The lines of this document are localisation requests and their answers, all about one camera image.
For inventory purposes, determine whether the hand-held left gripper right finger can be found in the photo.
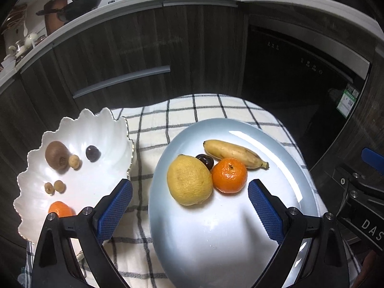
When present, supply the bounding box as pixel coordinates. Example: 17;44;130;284
248;179;350;288

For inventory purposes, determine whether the person's right forearm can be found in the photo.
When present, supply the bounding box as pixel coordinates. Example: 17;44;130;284
358;250;384;288

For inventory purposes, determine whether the brown wooden cutting board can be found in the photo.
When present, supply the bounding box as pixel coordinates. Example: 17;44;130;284
45;0;71;35

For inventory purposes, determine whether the black wok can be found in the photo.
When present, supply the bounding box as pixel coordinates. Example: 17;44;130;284
36;0;103;23

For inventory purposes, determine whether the dark purple plum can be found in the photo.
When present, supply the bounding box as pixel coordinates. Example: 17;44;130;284
195;154;214;171
85;145;99;162

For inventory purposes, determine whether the brown kiwi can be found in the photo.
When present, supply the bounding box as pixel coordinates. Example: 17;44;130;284
45;141;70;170

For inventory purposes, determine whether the small yellow banana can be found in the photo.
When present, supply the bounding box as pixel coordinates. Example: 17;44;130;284
203;139;270;169

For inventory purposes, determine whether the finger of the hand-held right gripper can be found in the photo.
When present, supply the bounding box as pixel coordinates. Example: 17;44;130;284
332;148;384;200

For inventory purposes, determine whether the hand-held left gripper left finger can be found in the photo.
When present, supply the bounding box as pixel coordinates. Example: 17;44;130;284
31;178;133;288

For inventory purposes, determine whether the white scalloped bowl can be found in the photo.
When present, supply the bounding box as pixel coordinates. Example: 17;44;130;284
13;107;135;242

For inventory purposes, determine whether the pale blue oval plate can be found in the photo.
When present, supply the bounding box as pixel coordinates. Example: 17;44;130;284
148;118;319;288

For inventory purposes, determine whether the black white plaid cloth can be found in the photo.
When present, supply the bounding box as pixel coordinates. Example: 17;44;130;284
25;94;363;288

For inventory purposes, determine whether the orange tangerine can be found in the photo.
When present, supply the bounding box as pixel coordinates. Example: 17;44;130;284
211;158;248;194
48;201;76;218

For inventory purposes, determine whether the black built-in dishwasher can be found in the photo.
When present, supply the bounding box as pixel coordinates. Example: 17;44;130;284
240;25;371;168

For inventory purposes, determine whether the yellow lemon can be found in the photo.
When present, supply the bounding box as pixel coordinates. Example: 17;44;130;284
167;154;213;206

